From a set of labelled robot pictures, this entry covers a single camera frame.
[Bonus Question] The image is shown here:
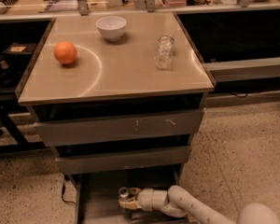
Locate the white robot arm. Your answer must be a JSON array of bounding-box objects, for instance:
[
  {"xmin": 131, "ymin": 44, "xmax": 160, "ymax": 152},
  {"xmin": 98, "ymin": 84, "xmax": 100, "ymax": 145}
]
[{"xmin": 119, "ymin": 185, "xmax": 280, "ymax": 224}]

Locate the white bowl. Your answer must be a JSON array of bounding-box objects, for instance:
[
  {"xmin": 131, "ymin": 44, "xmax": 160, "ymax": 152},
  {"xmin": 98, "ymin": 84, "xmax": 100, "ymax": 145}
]
[{"xmin": 96, "ymin": 16, "xmax": 127, "ymax": 41}]

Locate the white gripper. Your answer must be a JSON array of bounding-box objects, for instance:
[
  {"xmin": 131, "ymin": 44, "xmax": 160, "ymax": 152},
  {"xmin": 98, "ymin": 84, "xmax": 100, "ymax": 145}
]
[{"xmin": 119, "ymin": 188, "xmax": 169, "ymax": 211}]

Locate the grey drawer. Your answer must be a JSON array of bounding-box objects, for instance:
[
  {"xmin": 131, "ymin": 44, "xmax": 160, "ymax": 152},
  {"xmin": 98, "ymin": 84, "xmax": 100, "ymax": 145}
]
[
  {"xmin": 74, "ymin": 166, "xmax": 189, "ymax": 224},
  {"xmin": 55, "ymin": 146, "xmax": 190, "ymax": 175},
  {"xmin": 35, "ymin": 109, "xmax": 204, "ymax": 147}
]

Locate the clear plastic bottle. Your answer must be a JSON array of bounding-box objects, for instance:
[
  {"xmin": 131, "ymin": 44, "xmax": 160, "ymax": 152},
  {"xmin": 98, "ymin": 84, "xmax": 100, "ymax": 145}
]
[{"xmin": 155, "ymin": 34, "xmax": 175, "ymax": 70}]

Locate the grey top drawer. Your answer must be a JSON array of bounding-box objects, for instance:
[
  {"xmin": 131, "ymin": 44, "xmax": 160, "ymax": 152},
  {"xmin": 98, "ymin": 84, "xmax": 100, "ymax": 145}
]
[{"xmin": 35, "ymin": 109, "xmax": 204, "ymax": 147}]

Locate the silver redbull can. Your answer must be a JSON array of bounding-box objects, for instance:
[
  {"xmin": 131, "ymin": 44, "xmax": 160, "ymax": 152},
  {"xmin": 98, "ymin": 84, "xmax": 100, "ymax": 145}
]
[{"xmin": 119, "ymin": 187, "xmax": 131, "ymax": 216}]

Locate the black box with label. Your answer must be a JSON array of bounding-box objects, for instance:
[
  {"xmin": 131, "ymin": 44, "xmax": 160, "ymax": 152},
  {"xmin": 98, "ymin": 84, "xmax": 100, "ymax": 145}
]
[{"xmin": 2, "ymin": 42, "xmax": 37, "ymax": 63}]

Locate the orange fruit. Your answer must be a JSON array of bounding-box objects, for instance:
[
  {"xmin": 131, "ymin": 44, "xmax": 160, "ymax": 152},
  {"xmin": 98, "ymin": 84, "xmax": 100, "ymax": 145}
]
[{"xmin": 54, "ymin": 41, "xmax": 77, "ymax": 65}]

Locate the grey bottom drawer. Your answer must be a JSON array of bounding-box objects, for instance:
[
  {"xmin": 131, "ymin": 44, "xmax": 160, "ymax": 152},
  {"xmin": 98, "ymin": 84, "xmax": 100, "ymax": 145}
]
[{"xmin": 74, "ymin": 166, "xmax": 189, "ymax": 224}]

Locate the black cable on floor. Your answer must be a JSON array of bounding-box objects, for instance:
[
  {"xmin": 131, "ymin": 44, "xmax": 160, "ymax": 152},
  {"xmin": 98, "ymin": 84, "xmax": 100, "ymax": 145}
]
[{"xmin": 61, "ymin": 175, "xmax": 77, "ymax": 205}]

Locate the grey drawer cabinet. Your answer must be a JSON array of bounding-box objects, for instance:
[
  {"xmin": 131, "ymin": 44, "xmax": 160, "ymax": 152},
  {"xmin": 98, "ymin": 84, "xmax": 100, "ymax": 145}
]
[{"xmin": 14, "ymin": 10, "xmax": 217, "ymax": 224}]

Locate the grey middle drawer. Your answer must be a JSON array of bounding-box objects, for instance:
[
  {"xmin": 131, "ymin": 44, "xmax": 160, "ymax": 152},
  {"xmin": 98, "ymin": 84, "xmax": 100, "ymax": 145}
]
[{"xmin": 55, "ymin": 146, "xmax": 190, "ymax": 175}]

